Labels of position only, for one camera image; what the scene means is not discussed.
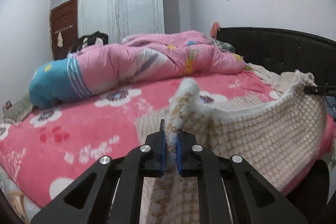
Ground beige white checked sweater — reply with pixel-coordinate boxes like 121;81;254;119
135;71;335;223

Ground white fluffy blanket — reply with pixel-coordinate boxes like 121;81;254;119
247;63;295;95

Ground black bed headboard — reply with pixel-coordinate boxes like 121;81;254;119
217;27;335;86

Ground patterned mattress side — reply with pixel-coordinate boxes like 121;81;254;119
0;168;41;223

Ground pink floral bed sheet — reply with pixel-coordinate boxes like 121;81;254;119
0;70;336;209

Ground grey cloth at bedside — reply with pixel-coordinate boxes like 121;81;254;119
2;93;35;124

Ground orange cloth on headboard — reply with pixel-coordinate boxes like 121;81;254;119
210;22;220;39

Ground pink and blue quilt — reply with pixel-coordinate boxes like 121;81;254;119
29;31;246;109

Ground black bag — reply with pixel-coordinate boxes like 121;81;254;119
68;31;109;53

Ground brown wooden door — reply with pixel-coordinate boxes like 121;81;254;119
50;0;78;60

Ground white wardrobe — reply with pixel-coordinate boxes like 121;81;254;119
77;0;165;43

